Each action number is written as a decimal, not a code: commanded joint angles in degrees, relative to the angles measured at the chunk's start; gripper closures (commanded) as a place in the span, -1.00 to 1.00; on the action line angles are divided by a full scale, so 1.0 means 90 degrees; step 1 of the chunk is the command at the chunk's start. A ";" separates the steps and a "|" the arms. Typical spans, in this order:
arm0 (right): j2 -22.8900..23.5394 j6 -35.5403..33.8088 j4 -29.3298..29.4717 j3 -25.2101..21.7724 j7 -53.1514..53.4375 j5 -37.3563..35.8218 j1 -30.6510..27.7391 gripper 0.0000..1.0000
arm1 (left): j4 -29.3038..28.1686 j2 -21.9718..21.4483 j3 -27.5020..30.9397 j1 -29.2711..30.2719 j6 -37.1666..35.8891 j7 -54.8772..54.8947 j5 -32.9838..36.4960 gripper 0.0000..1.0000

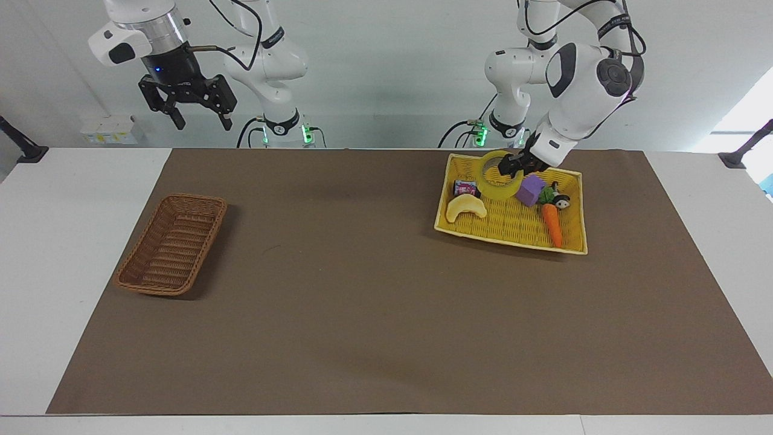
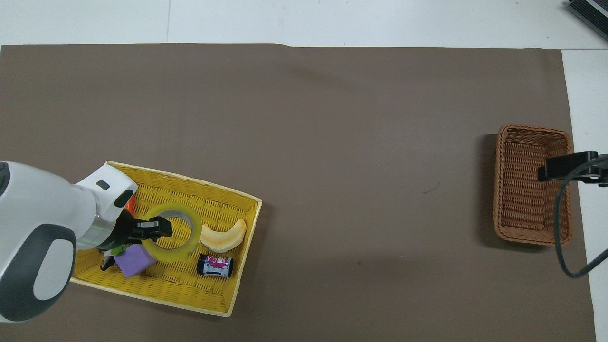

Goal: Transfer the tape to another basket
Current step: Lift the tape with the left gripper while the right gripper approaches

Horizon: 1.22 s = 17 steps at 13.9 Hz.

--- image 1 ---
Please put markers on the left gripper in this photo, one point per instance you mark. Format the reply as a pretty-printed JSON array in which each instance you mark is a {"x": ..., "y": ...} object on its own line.
[{"x": 534, "y": 156}]

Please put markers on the small doll with black head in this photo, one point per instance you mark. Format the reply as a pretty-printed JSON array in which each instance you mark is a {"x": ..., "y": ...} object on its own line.
[{"x": 558, "y": 198}]

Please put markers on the yellow toy banana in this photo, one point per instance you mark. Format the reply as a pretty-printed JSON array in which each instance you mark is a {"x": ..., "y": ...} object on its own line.
[{"x": 465, "y": 206}]

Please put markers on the brown wicker basket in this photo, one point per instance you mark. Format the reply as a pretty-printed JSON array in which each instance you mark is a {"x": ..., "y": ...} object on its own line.
[{"x": 172, "y": 244}]

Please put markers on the yellow tape roll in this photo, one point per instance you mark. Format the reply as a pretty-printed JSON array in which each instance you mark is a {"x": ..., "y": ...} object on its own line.
[{"x": 499, "y": 191}]

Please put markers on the purple cube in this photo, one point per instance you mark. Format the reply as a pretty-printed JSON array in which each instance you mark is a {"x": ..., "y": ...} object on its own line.
[{"x": 530, "y": 190}]

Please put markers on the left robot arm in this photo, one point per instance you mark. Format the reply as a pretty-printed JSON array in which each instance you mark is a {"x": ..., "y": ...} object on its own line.
[{"x": 583, "y": 84}]

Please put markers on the small printed can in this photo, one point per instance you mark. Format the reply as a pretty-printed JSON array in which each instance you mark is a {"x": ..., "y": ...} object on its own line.
[{"x": 465, "y": 188}]

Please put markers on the black stand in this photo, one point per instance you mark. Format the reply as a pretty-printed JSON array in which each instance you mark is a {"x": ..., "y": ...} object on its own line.
[
  {"x": 24, "y": 148},
  {"x": 743, "y": 151}
]

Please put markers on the yellow plastic basket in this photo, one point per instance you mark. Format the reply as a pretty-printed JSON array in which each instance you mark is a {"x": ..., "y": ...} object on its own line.
[{"x": 513, "y": 223}]

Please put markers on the white box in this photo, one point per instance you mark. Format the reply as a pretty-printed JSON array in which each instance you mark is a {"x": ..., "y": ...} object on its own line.
[{"x": 109, "y": 132}]

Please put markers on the orange toy carrot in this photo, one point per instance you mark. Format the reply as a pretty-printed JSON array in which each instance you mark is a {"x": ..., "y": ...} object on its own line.
[{"x": 552, "y": 225}]

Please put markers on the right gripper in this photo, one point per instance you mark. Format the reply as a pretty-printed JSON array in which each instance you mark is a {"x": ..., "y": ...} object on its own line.
[{"x": 172, "y": 65}]

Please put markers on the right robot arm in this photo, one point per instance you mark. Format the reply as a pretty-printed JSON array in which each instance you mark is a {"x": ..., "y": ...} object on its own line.
[{"x": 275, "y": 57}]

